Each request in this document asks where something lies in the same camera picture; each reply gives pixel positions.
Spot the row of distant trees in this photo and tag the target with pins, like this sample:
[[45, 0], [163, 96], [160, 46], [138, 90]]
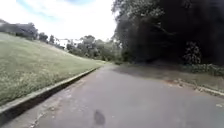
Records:
[[90, 46]]

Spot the grey asphalt path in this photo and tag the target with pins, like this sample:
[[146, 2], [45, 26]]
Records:
[[133, 96]]

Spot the white building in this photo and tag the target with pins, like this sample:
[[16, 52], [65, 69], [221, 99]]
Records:
[[63, 42]]

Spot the dense dark trees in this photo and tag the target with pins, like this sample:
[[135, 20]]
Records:
[[173, 30]]

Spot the grass verge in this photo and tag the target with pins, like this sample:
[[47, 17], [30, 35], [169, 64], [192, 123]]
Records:
[[186, 75]]

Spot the concrete kerb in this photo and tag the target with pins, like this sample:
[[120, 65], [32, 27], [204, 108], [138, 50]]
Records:
[[40, 95]]

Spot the grass slope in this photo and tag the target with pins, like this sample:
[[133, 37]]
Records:
[[33, 63]]

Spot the pale stone kerb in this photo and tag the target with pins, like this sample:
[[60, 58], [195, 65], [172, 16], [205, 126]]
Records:
[[200, 88]]

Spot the low green hedge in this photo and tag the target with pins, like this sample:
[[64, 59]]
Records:
[[203, 69]]

